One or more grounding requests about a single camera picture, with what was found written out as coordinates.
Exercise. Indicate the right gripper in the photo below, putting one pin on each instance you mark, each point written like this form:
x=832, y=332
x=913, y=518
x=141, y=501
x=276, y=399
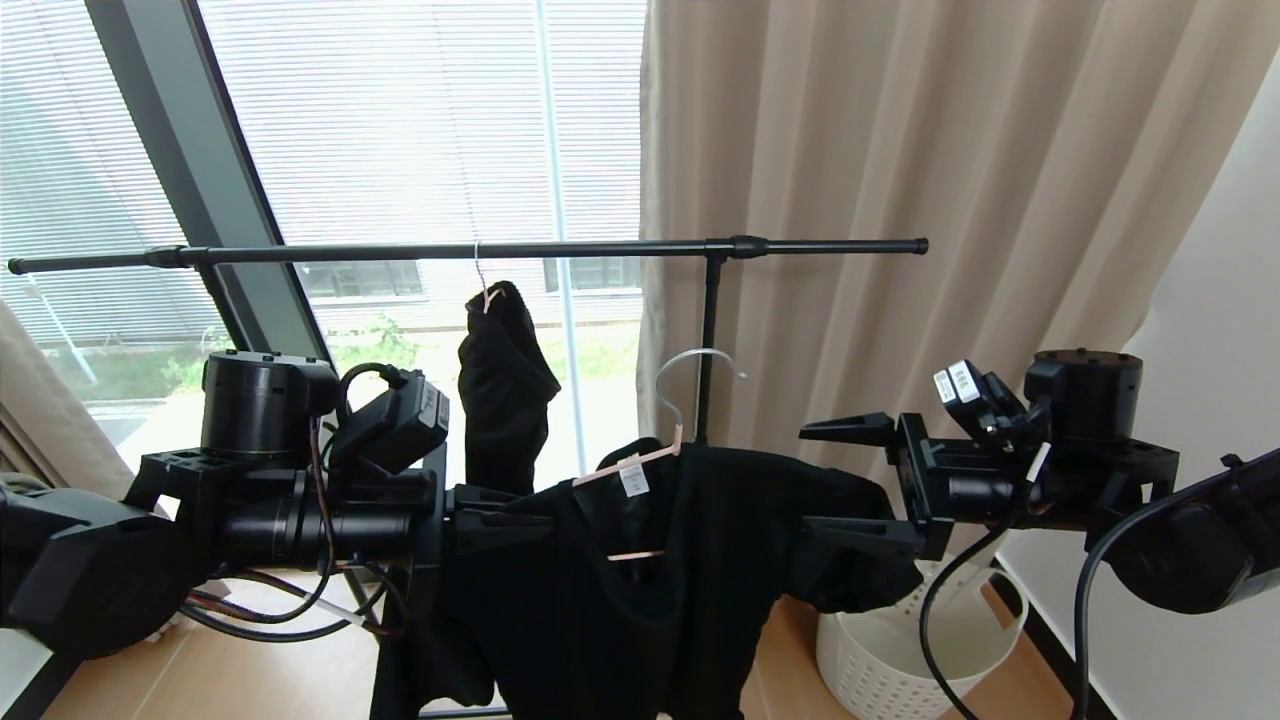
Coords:
x=970, y=495

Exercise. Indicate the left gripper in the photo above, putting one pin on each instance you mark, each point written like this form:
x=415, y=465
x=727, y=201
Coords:
x=330, y=525

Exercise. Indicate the black knitted shorts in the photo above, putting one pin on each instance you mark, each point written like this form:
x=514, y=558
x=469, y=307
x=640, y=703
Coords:
x=505, y=400

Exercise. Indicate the black garment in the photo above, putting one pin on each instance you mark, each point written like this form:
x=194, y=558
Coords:
x=700, y=560

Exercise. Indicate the pink clothes hanger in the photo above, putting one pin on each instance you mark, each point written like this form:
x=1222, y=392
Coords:
x=480, y=275
x=665, y=447

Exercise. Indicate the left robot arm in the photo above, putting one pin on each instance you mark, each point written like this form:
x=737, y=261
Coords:
x=90, y=570

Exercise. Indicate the white laundry basket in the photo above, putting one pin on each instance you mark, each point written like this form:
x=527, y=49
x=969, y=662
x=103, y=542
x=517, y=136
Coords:
x=880, y=660

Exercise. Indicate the black clothes rack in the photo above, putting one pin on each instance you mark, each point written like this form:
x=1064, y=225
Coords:
x=400, y=251

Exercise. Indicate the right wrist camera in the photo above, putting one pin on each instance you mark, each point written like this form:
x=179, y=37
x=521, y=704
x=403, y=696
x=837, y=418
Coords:
x=975, y=395

